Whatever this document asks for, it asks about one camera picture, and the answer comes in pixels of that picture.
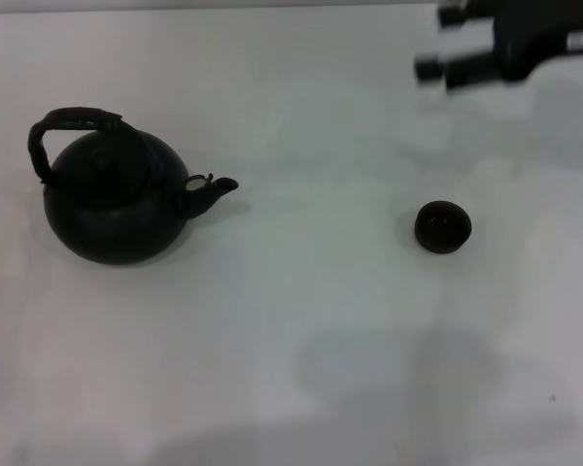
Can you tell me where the small dark brown teacup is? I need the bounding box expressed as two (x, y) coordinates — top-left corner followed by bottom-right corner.
(413, 199), (473, 254)

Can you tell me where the black round teapot with handle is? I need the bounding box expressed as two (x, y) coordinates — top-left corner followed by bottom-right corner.
(27, 105), (240, 266)

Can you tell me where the white tablecloth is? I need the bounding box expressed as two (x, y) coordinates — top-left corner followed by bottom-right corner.
(0, 12), (583, 466)

